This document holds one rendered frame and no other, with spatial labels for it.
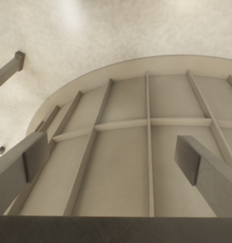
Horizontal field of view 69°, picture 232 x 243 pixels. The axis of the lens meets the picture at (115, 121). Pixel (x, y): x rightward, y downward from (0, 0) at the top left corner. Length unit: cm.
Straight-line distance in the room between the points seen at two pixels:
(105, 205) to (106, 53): 68
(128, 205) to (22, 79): 94
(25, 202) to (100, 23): 74
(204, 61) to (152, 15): 31
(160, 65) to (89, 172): 60
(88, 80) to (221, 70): 64
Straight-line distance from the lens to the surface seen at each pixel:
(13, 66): 102
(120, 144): 53
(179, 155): 16
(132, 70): 88
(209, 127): 60
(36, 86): 112
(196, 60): 90
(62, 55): 96
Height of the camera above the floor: 83
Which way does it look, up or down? 50 degrees down
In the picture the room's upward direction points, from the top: 169 degrees counter-clockwise
